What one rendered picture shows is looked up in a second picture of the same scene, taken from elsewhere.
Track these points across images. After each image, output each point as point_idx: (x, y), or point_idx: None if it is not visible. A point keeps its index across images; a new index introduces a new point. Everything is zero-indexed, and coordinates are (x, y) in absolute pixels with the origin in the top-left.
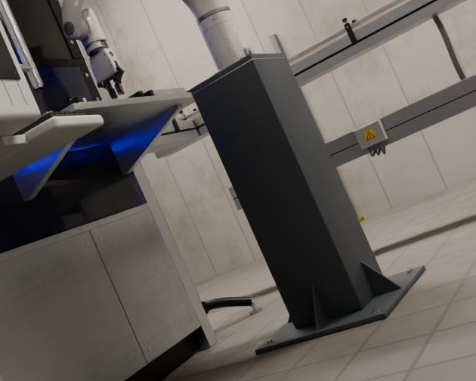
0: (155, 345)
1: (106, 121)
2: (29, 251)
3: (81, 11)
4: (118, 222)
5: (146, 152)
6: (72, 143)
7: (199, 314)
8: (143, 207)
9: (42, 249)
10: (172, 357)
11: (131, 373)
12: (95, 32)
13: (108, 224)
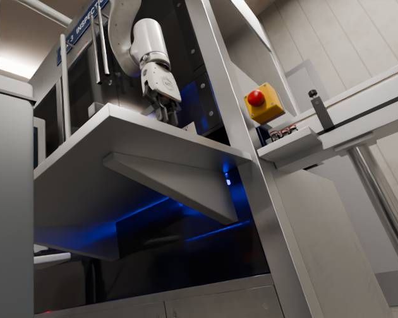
0: None
1: (60, 211)
2: (110, 308)
3: (114, 46)
4: (203, 298)
5: (205, 206)
6: (40, 243)
7: None
8: (257, 281)
9: (119, 310)
10: None
11: None
12: (137, 53)
13: (188, 298)
